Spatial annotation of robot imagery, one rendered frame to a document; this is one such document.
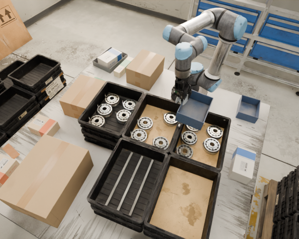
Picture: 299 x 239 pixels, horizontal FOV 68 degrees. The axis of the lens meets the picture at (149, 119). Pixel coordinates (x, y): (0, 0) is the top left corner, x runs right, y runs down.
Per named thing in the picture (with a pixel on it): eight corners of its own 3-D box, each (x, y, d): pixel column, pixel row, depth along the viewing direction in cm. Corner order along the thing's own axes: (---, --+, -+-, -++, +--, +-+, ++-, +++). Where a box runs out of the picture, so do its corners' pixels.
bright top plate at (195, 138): (183, 129, 146) (184, 128, 146) (199, 134, 144) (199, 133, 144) (179, 141, 140) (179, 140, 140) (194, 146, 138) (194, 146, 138)
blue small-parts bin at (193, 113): (186, 96, 134) (188, 88, 129) (210, 105, 132) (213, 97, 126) (174, 120, 123) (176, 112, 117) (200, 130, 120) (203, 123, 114)
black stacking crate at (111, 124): (108, 92, 170) (107, 81, 161) (144, 103, 165) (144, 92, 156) (80, 132, 147) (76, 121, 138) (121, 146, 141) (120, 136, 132)
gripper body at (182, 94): (171, 97, 116) (171, 78, 107) (177, 87, 121) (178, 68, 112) (184, 101, 113) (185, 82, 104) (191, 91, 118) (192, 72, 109)
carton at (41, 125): (31, 132, 158) (26, 126, 152) (42, 120, 165) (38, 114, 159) (49, 140, 154) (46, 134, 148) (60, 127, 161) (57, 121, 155)
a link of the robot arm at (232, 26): (202, 79, 170) (229, 6, 129) (219, 89, 165) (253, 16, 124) (193, 87, 164) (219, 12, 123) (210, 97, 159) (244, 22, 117)
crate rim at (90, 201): (120, 138, 134) (120, 136, 132) (168, 155, 128) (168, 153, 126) (86, 201, 110) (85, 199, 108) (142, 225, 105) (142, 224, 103)
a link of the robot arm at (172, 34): (213, 0, 133) (163, 22, 106) (229, 7, 129) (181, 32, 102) (207, 19, 142) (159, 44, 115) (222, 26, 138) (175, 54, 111)
